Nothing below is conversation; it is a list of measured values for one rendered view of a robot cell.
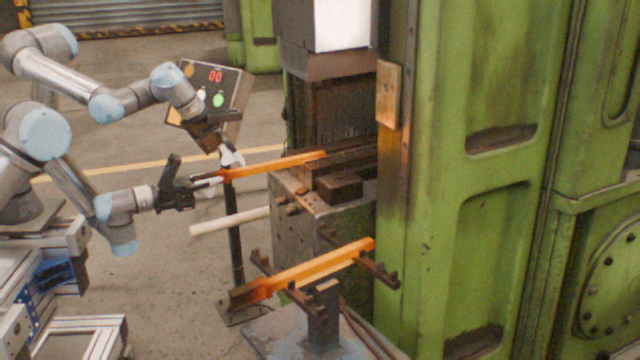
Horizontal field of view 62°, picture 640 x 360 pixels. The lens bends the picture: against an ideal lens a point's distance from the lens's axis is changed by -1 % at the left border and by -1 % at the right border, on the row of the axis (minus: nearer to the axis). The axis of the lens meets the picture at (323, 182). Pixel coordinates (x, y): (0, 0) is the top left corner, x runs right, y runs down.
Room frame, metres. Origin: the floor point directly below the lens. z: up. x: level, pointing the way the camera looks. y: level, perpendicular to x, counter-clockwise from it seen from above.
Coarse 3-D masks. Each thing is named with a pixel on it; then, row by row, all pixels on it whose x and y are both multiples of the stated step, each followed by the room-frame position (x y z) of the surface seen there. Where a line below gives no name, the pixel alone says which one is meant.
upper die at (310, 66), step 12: (288, 48) 1.64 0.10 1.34; (300, 48) 1.57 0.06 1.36; (348, 48) 1.59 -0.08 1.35; (360, 48) 1.61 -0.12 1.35; (288, 60) 1.64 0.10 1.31; (300, 60) 1.57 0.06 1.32; (312, 60) 1.53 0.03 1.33; (324, 60) 1.55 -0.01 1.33; (336, 60) 1.57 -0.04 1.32; (348, 60) 1.59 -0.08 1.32; (360, 60) 1.61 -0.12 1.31; (372, 60) 1.63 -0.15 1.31; (300, 72) 1.57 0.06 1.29; (312, 72) 1.53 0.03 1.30; (324, 72) 1.55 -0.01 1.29; (336, 72) 1.57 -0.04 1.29; (348, 72) 1.59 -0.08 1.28; (360, 72) 1.61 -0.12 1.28
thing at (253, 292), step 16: (368, 240) 1.17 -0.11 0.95; (320, 256) 1.11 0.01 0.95; (336, 256) 1.10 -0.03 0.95; (352, 256) 1.13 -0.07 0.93; (288, 272) 1.04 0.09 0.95; (304, 272) 1.05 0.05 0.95; (240, 288) 0.97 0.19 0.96; (256, 288) 0.98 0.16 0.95; (272, 288) 0.99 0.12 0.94; (240, 304) 0.96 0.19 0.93
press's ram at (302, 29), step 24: (288, 0) 1.63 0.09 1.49; (312, 0) 1.49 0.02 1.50; (336, 0) 1.51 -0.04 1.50; (360, 0) 1.55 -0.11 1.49; (288, 24) 1.63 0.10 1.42; (312, 24) 1.49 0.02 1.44; (336, 24) 1.51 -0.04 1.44; (360, 24) 1.55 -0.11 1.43; (312, 48) 1.50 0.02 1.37; (336, 48) 1.51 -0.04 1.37
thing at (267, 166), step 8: (312, 152) 1.62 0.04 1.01; (320, 152) 1.62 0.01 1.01; (272, 160) 1.56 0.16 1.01; (280, 160) 1.56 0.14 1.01; (288, 160) 1.56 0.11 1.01; (296, 160) 1.57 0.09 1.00; (240, 168) 1.50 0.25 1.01; (248, 168) 1.50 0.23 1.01; (256, 168) 1.51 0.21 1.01; (264, 168) 1.52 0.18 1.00; (272, 168) 1.53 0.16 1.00; (280, 168) 1.54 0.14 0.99; (192, 176) 1.44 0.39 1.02; (200, 176) 1.44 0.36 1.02; (208, 176) 1.44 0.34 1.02; (216, 176) 1.45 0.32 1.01; (224, 176) 1.46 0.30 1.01; (232, 176) 1.47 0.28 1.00; (240, 176) 1.48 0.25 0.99; (216, 184) 1.45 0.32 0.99
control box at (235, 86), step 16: (192, 64) 2.11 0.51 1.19; (208, 64) 2.06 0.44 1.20; (192, 80) 2.07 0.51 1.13; (208, 80) 2.02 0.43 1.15; (224, 80) 1.98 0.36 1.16; (240, 80) 1.95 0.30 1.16; (208, 96) 1.98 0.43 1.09; (224, 96) 1.94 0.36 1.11; (240, 96) 1.94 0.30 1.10; (176, 128) 2.00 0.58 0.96; (224, 128) 1.87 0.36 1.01
